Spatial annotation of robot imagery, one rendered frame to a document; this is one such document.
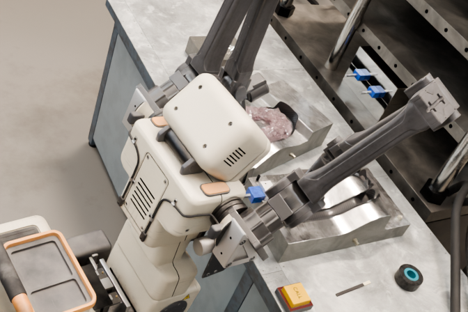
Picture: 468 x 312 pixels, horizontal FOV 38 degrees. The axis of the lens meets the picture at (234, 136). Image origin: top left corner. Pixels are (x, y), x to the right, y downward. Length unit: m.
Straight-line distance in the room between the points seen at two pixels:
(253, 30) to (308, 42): 1.37
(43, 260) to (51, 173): 1.48
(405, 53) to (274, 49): 0.54
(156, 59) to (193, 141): 1.13
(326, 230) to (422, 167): 0.74
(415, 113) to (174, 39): 1.48
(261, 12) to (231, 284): 0.94
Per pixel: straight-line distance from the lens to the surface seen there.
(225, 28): 1.63
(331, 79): 2.86
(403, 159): 2.64
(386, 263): 2.18
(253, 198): 1.99
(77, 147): 3.28
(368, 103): 2.79
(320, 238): 2.00
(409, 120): 1.40
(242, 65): 1.75
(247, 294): 2.14
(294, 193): 1.49
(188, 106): 1.49
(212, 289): 2.33
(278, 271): 1.97
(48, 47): 3.86
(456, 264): 2.22
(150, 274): 1.75
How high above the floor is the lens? 2.24
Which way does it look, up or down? 38 degrees down
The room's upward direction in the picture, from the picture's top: 23 degrees clockwise
